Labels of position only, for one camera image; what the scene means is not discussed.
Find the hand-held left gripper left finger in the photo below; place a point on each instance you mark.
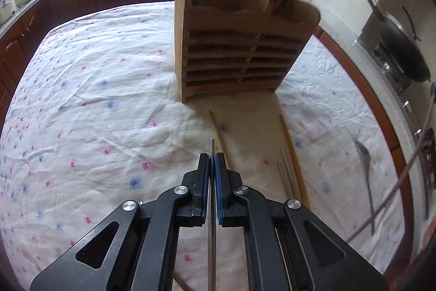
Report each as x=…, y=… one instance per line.
x=203, y=182

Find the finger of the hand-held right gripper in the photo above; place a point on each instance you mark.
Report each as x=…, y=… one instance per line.
x=427, y=175

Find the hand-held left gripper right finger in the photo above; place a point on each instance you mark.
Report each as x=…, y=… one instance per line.
x=220, y=188

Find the wooden utensil holder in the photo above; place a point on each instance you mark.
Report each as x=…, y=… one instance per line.
x=235, y=49

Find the steel spoon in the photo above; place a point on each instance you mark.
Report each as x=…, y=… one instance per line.
x=367, y=175

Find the white floral tablecloth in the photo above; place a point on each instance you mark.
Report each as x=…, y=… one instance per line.
x=102, y=127

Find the black wok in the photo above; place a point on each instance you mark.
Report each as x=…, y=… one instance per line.
x=402, y=45

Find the small white appliance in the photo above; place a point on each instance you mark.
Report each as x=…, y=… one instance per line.
x=7, y=8

